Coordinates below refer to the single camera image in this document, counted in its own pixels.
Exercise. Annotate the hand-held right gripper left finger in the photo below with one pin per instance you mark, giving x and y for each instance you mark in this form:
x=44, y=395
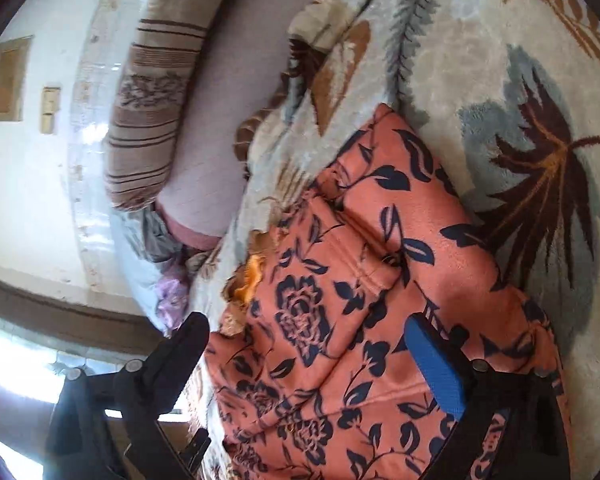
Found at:
x=189, y=341

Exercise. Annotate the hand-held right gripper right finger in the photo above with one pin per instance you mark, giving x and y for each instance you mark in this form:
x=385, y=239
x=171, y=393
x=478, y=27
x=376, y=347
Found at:
x=432, y=360

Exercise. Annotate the orange floral garment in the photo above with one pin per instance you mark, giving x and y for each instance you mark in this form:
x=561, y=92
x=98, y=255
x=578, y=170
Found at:
x=330, y=280

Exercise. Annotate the purple cloth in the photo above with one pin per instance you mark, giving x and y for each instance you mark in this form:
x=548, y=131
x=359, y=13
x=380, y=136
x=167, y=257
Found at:
x=172, y=295

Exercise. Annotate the grey blue cloth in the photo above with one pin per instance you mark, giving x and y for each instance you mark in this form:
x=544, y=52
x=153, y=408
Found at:
x=152, y=240

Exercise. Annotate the patterned glass window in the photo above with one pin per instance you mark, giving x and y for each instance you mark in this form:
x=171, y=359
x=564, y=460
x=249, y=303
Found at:
x=20, y=360

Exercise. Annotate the brown striped pillow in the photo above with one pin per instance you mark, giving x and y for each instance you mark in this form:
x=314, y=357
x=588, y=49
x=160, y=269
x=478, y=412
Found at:
x=150, y=85

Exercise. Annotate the pink bed sheet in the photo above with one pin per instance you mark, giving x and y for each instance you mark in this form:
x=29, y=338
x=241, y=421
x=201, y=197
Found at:
x=230, y=85

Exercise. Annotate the leaf print fleece blanket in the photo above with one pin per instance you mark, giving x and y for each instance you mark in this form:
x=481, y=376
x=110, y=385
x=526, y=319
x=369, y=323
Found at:
x=505, y=85

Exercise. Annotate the beige wall switch plate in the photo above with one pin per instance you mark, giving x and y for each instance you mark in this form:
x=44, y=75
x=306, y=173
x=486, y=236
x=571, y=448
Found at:
x=48, y=123
x=51, y=99

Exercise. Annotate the beige wall niche frame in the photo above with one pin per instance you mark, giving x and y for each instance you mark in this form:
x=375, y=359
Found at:
x=7, y=77

